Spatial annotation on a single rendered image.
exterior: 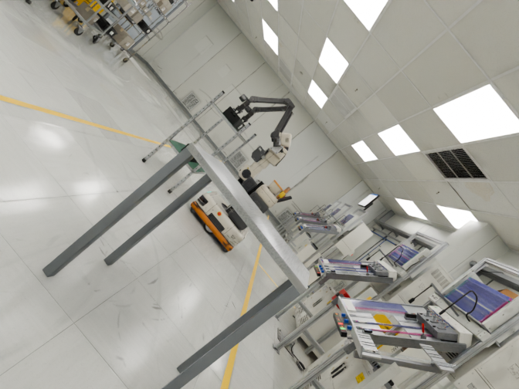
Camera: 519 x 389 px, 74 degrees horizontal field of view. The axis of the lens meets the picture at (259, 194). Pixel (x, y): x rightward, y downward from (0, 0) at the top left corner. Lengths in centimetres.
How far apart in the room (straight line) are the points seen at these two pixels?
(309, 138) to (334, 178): 150
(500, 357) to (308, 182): 888
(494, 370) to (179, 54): 1118
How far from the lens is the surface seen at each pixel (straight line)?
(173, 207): 182
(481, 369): 291
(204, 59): 1194
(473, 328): 286
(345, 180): 1129
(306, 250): 715
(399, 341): 264
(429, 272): 418
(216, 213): 376
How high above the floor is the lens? 97
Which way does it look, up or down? 4 degrees down
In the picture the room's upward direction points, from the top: 51 degrees clockwise
